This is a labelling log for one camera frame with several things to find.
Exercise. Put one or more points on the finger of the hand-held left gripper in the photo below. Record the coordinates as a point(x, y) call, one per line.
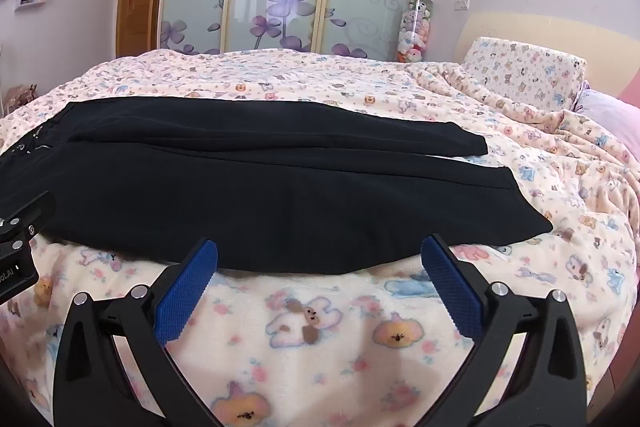
point(30, 212)

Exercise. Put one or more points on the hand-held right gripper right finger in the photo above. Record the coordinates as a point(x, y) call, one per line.
point(454, 289)

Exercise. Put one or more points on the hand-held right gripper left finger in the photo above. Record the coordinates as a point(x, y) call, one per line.
point(186, 289)

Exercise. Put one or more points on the black pants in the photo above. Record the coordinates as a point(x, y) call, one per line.
point(260, 187)

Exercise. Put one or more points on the brown plush toys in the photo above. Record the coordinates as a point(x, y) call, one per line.
point(20, 94)

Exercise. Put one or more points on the printed animal blanket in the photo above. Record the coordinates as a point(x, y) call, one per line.
point(320, 337)

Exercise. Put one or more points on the printed animal pillow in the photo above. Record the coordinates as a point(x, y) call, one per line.
point(520, 72)

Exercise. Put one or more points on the pink pillow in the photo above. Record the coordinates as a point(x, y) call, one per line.
point(607, 114)

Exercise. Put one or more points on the clear tube of plush toys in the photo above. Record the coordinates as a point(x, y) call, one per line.
point(415, 29)

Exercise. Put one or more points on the beige headboard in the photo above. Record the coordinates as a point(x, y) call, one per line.
point(545, 34)

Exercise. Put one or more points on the white wall socket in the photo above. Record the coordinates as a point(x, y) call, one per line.
point(463, 4)

